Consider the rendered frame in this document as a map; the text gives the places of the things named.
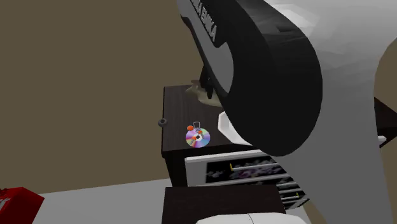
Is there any white plate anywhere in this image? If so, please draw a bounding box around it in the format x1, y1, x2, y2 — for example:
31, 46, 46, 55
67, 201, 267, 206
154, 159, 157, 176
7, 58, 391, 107
217, 110, 253, 146

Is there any orange and grey small toy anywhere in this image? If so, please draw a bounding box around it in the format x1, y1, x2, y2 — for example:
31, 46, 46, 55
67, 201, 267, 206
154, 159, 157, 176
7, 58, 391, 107
186, 121, 204, 145

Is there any red box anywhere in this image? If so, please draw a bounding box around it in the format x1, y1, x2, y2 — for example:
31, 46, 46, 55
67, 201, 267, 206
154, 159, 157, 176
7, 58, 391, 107
0, 186, 45, 224

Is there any rainbow compact disc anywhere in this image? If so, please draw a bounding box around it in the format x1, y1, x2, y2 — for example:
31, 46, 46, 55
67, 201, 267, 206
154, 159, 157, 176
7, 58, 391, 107
185, 127, 211, 148

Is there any dark chest of drawers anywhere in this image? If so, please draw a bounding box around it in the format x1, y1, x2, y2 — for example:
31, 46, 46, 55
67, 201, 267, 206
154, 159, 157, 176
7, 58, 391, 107
160, 84, 397, 212

